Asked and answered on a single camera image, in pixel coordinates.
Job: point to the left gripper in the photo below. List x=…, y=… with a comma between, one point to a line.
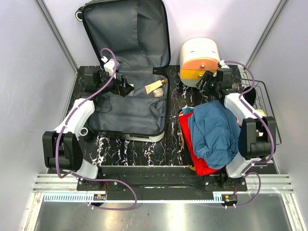
x=123, y=90

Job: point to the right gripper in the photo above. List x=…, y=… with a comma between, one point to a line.
x=208, y=76

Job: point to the teal cream cartoon towel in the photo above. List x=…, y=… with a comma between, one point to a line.
x=187, y=110

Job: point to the blue cloth garment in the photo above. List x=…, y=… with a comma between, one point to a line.
x=214, y=133

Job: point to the white black space suitcase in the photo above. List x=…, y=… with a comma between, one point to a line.
x=136, y=31

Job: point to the red cloth garment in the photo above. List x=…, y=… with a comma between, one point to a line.
x=212, y=139

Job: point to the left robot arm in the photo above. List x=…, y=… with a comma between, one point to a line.
x=61, y=148

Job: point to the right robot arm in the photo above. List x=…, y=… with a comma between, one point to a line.
x=257, y=139

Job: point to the speckled brown plate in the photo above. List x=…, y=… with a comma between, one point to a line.
x=235, y=86

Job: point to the beige cosmetic bottle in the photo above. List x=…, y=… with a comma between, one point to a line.
x=155, y=85

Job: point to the white orange drawer cabinet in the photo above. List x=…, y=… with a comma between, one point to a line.
x=197, y=56

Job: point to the round cosmetic jar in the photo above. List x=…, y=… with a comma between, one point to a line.
x=159, y=92

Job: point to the yellow green mug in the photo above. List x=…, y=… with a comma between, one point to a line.
x=261, y=112

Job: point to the black marble mat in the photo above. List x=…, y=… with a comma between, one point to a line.
x=103, y=151

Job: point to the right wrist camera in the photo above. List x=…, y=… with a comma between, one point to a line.
x=222, y=64

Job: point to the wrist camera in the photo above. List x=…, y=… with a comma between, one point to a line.
x=222, y=64
x=109, y=65

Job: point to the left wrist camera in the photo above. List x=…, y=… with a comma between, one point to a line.
x=109, y=65

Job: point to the black wire dish rack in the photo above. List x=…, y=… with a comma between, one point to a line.
x=262, y=100

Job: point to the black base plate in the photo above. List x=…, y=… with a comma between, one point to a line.
x=151, y=185

